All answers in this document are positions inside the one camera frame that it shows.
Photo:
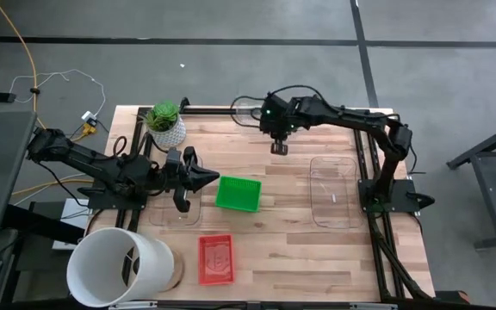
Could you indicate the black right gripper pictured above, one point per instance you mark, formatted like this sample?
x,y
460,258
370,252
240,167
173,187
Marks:
x,y
276,118

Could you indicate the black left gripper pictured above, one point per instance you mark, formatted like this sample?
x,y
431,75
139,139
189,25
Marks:
x,y
183,178

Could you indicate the green plastic mesh basket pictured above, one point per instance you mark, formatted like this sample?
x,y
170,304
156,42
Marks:
x,y
228,185
239,194
237,209

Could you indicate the white lamp shade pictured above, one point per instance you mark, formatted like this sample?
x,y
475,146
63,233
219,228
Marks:
x,y
97,254

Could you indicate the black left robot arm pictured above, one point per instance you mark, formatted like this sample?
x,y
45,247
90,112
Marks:
x,y
80,157

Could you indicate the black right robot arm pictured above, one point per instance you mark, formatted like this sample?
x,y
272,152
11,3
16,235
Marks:
x,y
360,118

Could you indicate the green succulent in white pot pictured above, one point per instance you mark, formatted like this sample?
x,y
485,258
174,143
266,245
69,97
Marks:
x,y
170,133

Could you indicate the round wooden lamp base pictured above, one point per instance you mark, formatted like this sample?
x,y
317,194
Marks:
x,y
179,271

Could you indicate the white plug adapter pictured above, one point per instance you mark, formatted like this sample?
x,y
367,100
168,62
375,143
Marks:
x,y
88,115

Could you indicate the white flat box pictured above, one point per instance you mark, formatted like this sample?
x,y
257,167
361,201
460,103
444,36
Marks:
x,y
73,211

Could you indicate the black metal beam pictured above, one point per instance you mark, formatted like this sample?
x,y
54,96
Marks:
x,y
37,221

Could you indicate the black aluminium rail frame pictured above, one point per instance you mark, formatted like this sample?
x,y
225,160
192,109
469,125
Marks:
x,y
213,111

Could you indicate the black frame bracket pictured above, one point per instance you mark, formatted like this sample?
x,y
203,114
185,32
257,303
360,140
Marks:
x,y
184,104

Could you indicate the silver metal bracket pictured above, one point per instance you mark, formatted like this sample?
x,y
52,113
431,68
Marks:
x,y
132,305
373,306

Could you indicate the black metal desk frame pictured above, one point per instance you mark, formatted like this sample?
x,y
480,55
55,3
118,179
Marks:
x,y
495,140

